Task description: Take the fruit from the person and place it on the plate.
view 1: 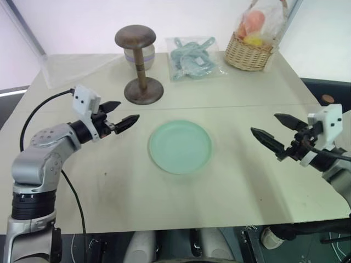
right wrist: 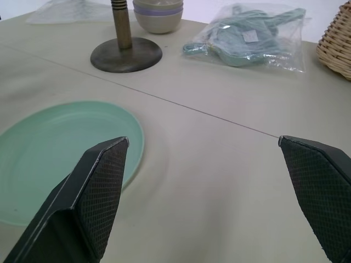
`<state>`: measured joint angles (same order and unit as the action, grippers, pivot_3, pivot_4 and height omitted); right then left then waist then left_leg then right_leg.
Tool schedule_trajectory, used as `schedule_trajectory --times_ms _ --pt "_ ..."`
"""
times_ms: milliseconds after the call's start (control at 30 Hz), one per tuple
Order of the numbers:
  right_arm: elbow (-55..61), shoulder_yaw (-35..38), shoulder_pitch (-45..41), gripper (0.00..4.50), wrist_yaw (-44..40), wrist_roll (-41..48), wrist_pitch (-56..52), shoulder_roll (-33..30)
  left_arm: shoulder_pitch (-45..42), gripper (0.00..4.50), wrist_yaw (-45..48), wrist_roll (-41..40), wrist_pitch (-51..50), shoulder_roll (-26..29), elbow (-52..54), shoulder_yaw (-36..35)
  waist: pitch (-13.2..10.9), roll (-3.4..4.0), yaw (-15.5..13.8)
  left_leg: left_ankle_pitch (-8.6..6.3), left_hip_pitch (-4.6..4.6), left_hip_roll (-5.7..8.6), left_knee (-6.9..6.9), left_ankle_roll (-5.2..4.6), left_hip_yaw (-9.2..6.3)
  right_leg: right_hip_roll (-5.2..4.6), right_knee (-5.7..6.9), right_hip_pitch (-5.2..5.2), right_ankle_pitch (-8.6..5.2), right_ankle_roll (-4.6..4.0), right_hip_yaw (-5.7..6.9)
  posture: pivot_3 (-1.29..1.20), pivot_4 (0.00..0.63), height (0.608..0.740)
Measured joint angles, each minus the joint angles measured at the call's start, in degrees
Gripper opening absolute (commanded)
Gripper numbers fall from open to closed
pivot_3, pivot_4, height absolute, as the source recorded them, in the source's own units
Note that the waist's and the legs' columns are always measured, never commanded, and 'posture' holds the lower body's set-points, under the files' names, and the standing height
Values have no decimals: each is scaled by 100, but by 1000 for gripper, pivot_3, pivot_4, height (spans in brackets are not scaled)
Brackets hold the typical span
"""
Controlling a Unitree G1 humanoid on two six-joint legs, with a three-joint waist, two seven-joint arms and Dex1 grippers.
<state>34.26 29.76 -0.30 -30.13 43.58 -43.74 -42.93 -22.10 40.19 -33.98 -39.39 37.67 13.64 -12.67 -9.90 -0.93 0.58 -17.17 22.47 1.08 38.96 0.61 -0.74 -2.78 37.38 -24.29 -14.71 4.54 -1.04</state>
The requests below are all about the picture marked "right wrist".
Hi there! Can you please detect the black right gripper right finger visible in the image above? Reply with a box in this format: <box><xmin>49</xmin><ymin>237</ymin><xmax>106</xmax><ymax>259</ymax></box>
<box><xmin>278</xmin><ymin>135</ymin><xmax>351</xmax><ymax>263</ymax></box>

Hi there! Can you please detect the wicker basket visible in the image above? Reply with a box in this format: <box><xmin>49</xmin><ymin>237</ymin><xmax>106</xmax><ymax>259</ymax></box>
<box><xmin>315</xmin><ymin>2</ymin><xmax>351</xmax><ymax>81</ymax></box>

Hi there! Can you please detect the clear bag of teal items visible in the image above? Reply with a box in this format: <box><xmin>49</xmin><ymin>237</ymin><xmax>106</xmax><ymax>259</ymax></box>
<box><xmin>183</xmin><ymin>3</ymin><xmax>312</xmax><ymax>73</ymax></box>

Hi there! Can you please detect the purple rimmed bowl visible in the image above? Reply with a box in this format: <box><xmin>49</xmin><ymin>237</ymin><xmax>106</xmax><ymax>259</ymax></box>
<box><xmin>132</xmin><ymin>0</ymin><xmax>184</xmax><ymax>16</ymax></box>

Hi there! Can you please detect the mint green plate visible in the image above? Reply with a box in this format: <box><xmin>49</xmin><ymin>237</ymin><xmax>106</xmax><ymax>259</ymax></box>
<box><xmin>0</xmin><ymin>100</ymin><xmax>146</xmax><ymax>226</ymax></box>

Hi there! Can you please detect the dark wooden stand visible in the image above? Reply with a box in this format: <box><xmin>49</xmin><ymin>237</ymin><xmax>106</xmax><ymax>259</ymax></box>
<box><xmin>90</xmin><ymin>0</ymin><xmax>163</xmax><ymax>73</ymax></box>

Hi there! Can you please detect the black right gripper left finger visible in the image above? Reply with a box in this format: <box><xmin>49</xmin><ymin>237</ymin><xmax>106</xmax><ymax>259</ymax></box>
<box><xmin>0</xmin><ymin>136</ymin><xmax>130</xmax><ymax>263</ymax></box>

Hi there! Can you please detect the beige bowl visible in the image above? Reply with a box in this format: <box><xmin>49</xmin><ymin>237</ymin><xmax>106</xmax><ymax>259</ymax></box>
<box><xmin>133</xmin><ymin>7</ymin><xmax>184</xmax><ymax>35</ymax></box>

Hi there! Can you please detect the clear plastic bag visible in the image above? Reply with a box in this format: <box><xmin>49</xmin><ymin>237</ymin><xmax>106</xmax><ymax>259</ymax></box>
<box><xmin>25</xmin><ymin>0</ymin><xmax>119</xmax><ymax>26</ymax></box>

